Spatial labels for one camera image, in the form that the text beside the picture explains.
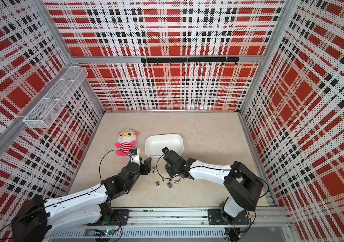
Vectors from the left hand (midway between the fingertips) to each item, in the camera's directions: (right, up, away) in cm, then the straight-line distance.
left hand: (149, 158), depth 83 cm
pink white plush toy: (-17, +9, +13) cm, 24 cm away
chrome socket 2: (+8, -13, +3) cm, 16 cm away
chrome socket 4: (+17, -13, +3) cm, 22 cm away
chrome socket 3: (+16, -14, +1) cm, 21 cm away
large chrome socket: (+12, -15, 0) cm, 19 cm away
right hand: (+13, -4, +3) cm, 15 cm away
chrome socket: (+5, -15, +1) cm, 16 cm away
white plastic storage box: (0, +6, +19) cm, 20 cm away
